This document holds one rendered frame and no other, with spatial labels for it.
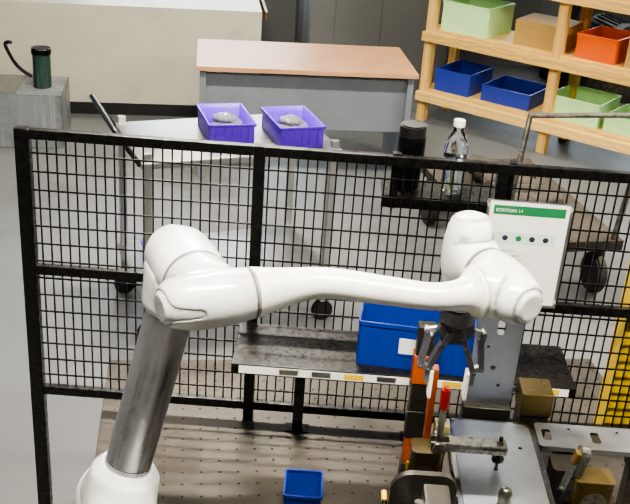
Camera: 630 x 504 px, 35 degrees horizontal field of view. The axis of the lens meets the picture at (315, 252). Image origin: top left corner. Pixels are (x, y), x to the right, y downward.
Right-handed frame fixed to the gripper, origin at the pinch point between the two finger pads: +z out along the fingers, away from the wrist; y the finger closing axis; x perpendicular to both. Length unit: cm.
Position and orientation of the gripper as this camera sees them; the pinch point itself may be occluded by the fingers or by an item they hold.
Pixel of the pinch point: (447, 385)
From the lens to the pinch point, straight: 222.6
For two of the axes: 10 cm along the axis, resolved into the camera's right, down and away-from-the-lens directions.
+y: 10.0, 0.7, 0.0
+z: -0.7, 9.0, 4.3
